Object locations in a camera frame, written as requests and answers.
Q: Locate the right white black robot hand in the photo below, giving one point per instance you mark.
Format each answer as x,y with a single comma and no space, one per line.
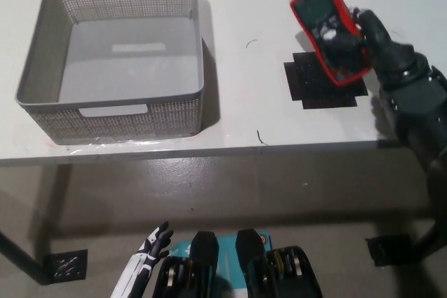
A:
344,52

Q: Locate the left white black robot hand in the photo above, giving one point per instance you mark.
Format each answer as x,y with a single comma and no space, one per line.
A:
139,270

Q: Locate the red digital multimeter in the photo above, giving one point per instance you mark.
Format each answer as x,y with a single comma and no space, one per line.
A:
311,1

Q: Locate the black tape patch on table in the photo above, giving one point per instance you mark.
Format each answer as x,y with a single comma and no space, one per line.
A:
304,81

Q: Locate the black floor tape patch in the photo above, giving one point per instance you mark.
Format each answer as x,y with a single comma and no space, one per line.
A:
66,264
391,251

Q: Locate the clear tape strip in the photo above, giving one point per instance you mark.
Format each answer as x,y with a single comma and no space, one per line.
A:
111,144

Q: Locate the grey perforated plastic basket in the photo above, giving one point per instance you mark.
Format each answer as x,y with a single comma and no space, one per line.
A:
129,57

